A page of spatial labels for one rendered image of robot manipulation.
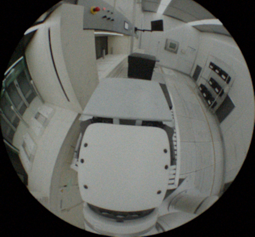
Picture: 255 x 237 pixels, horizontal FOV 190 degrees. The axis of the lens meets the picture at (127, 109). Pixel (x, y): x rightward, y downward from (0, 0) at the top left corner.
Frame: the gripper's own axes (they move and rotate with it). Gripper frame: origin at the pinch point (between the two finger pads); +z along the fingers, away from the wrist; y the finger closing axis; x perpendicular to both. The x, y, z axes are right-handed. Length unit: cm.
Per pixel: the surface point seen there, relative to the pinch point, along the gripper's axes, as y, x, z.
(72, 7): -21.0, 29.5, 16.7
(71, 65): -21.4, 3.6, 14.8
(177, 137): 33.1, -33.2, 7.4
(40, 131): -50, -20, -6
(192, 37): 284, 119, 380
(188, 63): 296, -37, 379
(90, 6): -23, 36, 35
